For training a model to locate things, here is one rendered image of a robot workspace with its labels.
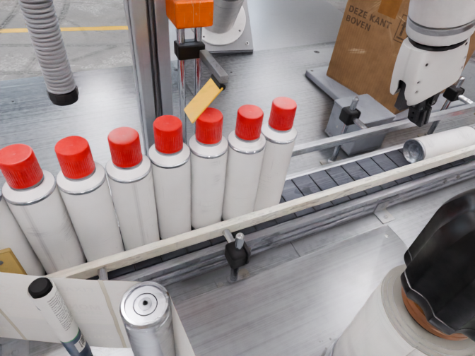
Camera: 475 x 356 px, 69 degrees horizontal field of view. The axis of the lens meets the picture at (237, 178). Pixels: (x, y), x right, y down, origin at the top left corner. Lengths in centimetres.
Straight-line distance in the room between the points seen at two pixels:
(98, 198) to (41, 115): 53
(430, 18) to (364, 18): 48
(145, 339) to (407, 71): 48
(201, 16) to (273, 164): 21
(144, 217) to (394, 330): 30
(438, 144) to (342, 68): 38
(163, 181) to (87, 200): 9
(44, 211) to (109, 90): 60
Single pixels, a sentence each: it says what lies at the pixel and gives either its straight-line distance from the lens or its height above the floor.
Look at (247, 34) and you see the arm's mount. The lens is 122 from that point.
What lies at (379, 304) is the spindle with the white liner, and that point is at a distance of 33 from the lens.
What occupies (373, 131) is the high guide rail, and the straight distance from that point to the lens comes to 69.
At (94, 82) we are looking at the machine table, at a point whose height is 83.
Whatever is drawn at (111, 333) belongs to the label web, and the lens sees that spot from 40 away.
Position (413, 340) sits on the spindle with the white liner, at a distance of 32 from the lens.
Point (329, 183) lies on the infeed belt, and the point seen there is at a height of 88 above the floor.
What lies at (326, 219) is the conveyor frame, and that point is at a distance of 64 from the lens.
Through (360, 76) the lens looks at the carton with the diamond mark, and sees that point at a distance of 102.
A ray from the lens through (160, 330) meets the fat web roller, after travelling 29.
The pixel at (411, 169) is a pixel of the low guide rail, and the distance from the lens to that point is 72.
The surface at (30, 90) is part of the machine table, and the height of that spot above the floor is 83.
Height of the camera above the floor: 132
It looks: 44 degrees down
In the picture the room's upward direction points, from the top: 7 degrees clockwise
